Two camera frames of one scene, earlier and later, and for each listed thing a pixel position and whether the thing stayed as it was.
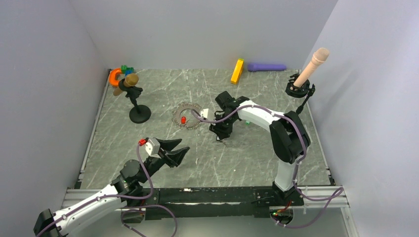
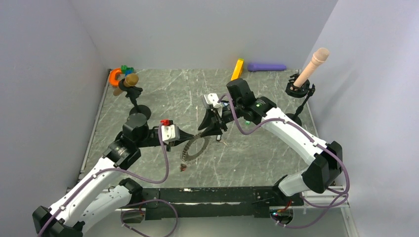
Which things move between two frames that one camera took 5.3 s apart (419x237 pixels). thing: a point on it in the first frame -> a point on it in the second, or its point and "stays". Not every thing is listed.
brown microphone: (131, 80) stays
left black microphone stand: (140, 113) stays
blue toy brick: (128, 72) stays
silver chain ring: (193, 122) -> (185, 157)
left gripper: (174, 157) -> (184, 137)
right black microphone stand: (294, 91) stays
